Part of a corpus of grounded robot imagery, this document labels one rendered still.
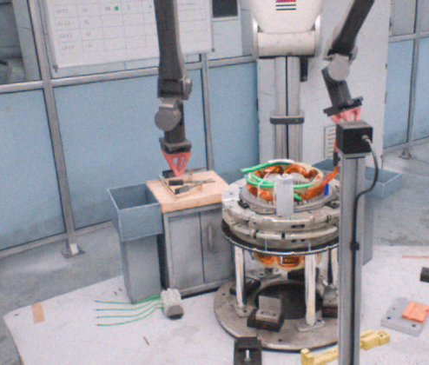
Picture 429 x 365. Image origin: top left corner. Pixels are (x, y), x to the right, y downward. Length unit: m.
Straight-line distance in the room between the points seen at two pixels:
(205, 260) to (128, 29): 2.16
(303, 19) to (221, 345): 0.93
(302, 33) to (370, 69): 2.26
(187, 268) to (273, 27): 0.73
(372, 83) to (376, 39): 0.29
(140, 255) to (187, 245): 0.12
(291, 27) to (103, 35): 1.89
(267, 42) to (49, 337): 0.99
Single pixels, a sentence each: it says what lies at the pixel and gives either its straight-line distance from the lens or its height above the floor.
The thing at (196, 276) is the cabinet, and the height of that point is 0.83.
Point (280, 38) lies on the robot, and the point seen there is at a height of 1.42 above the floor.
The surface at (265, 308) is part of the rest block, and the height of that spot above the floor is 0.84.
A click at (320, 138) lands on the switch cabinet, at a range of 3.75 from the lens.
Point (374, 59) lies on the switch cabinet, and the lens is 3.96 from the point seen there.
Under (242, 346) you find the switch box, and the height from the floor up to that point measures 0.84.
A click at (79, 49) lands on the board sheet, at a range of 3.40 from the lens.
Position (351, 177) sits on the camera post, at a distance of 0.84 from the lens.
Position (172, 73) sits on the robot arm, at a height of 1.38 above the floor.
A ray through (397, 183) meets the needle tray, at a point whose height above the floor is 1.04.
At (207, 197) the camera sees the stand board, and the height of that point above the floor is 1.06.
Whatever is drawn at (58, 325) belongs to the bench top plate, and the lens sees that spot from 1.57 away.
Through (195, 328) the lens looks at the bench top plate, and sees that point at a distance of 1.46.
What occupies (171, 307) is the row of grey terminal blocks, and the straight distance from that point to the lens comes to 1.49.
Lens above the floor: 1.61
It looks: 19 degrees down
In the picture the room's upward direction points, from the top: 2 degrees counter-clockwise
